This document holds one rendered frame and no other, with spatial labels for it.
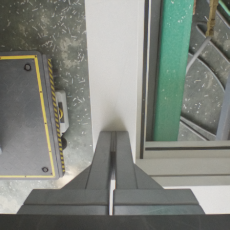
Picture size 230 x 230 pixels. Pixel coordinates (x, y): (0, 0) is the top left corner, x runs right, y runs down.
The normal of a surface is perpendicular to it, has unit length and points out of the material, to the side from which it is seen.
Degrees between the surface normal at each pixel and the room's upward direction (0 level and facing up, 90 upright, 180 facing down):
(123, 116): 0
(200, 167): 90
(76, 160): 0
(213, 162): 90
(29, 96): 0
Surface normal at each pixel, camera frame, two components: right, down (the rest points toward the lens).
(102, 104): -0.01, 0.29
